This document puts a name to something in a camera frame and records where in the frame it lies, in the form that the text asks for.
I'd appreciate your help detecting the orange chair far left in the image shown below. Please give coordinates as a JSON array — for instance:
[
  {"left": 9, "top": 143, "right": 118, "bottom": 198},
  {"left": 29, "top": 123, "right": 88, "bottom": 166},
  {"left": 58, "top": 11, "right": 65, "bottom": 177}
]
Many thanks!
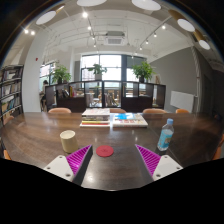
[{"left": 48, "top": 107, "right": 72, "bottom": 114}]

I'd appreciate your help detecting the potted plant left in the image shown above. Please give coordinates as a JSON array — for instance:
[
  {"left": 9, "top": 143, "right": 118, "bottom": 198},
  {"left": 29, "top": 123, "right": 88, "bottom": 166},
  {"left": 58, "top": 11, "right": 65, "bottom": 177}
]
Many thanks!
[{"left": 51, "top": 65, "right": 71, "bottom": 84}]

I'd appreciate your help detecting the stack of books left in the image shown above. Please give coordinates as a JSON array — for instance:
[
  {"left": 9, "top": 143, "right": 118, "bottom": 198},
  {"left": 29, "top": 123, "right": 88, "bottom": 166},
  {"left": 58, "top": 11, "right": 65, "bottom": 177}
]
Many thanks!
[{"left": 80, "top": 108, "right": 110, "bottom": 127}]

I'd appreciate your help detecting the potted plant right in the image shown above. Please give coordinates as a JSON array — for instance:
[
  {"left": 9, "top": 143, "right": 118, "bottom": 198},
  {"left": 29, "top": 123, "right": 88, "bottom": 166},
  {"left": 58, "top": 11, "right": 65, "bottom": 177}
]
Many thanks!
[{"left": 132, "top": 61, "right": 154, "bottom": 83}]

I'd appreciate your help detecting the cream ceramic cup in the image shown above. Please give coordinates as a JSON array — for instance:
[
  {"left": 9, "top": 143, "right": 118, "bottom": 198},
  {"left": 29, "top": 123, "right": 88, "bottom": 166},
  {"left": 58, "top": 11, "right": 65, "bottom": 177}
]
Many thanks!
[{"left": 60, "top": 130, "right": 78, "bottom": 153}]

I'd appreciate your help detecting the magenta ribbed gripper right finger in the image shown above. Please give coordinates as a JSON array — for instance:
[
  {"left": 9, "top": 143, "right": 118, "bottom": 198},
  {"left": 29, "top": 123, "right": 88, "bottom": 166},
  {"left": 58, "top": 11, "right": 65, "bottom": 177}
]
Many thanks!
[{"left": 136, "top": 145, "right": 182, "bottom": 181}]

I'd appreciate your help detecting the clear plastic water bottle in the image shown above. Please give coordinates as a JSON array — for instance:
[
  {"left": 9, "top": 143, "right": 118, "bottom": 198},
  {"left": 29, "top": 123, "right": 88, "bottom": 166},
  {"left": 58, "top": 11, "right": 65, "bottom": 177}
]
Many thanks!
[{"left": 157, "top": 118, "right": 174, "bottom": 151}]

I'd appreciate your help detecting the white wall radiator panel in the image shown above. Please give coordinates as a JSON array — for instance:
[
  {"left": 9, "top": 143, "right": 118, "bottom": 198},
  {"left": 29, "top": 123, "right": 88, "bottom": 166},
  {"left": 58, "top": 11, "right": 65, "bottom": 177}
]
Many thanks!
[{"left": 170, "top": 91, "right": 194, "bottom": 112}]

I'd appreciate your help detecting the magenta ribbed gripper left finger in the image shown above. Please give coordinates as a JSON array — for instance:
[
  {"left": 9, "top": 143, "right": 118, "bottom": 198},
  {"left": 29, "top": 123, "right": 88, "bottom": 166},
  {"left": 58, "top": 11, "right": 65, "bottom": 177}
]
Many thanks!
[{"left": 44, "top": 145, "right": 93, "bottom": 186}]

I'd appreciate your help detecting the orange chair far right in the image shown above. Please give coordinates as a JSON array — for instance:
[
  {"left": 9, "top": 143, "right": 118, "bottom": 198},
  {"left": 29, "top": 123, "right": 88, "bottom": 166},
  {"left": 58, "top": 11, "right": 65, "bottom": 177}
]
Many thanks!
[{"left": 176, "top": 109, "right": 189, "bottom": 113}]

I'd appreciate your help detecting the orange chair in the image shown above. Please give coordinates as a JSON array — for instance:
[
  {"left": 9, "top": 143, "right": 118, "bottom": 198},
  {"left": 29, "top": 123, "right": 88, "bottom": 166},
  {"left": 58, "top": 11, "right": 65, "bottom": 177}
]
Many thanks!
[
  {"left": 110, "top": 108, "right": 126, "bottom": 113},
  {"left": 48, "top": 107, "right": 72, "bottom": 114},
  {"left": 143, "top": 108, "right": 167, "bottom": 114},
  {"left": 176, "top": 109, "right": 189, "bottom": 113}
]

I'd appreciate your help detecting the round red coaster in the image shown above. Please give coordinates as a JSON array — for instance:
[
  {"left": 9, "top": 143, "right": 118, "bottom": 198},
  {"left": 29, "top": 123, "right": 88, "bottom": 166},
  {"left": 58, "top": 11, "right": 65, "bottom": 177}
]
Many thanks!
[{"left": 96, "top": 145, "right": 114, "bottom": 157}]

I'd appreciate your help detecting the potted plant middle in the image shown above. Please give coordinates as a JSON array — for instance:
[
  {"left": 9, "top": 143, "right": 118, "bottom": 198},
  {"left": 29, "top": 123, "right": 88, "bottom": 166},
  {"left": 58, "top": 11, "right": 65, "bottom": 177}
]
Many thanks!
[{"left": 89, "top": 64, "right": 107, "bottom": 80}]

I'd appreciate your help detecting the orange chair middle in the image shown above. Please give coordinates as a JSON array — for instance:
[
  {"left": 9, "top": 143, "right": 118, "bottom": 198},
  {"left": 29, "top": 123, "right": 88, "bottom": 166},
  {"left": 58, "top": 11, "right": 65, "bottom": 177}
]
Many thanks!
[{"left": 110, "top": 108, "right": 126, "bottom": 113}]

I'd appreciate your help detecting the ceiling air conditioner unit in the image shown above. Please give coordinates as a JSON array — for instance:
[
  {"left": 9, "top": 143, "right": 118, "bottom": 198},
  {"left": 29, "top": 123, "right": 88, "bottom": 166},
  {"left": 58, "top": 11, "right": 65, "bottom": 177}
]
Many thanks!
[{"left": 104, "top": 31, "right": 126, "bottom": 46}]

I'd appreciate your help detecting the dark low shelf divider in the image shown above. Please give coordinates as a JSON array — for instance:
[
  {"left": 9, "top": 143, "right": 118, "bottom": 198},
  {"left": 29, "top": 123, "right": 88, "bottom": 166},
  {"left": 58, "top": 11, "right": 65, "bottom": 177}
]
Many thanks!
[{"left": 46, "top": 80, "right": 166, "bottom": 112}]

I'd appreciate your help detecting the tall bookshelf at left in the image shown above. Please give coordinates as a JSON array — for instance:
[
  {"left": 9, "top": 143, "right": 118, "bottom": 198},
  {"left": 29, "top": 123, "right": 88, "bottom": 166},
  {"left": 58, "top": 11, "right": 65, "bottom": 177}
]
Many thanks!
[{"left": 0, "top": 65, "right": 24, "bottom": 127}]

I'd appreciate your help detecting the potted plant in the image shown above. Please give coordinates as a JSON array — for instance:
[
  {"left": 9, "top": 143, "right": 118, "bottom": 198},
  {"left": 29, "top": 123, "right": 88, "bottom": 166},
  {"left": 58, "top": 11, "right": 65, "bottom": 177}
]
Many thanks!
[
  {"left": 51, "top": 65, "right": 71, "bottom": 84},
  {"left": 132, "top": 61, "right": 154, "bottom": 83},
  {"left": 89, "top": 64, "right": 107, "bottom": 80}
]

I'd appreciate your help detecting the flat books right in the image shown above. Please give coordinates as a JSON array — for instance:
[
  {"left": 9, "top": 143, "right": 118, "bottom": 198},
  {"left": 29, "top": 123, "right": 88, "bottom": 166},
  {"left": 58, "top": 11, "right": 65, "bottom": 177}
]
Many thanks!
[{"left": 112, "top": 113, "right": 148, "bottom": 127}]

